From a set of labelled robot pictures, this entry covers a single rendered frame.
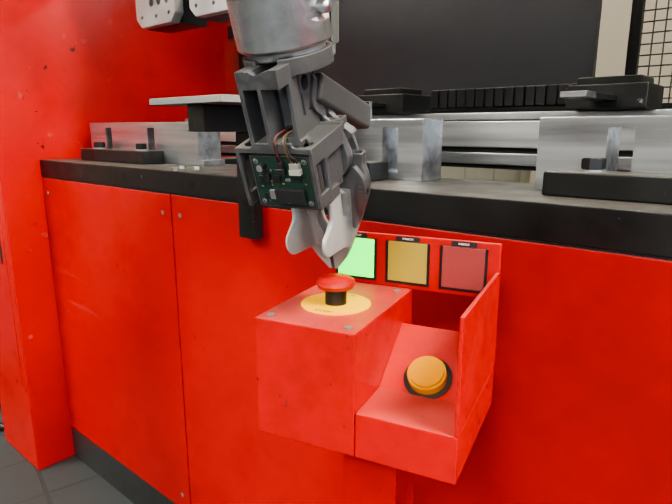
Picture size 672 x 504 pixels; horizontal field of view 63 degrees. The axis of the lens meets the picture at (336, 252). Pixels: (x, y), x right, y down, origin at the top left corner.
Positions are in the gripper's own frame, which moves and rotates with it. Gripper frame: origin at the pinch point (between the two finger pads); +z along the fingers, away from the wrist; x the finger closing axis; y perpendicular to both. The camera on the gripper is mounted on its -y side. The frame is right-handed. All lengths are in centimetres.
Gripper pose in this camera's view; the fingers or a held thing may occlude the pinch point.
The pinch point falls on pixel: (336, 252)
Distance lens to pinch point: 55.0
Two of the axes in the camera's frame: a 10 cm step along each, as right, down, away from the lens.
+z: 1.5, 8.5, 5.1
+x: 9.0, 1.0, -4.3
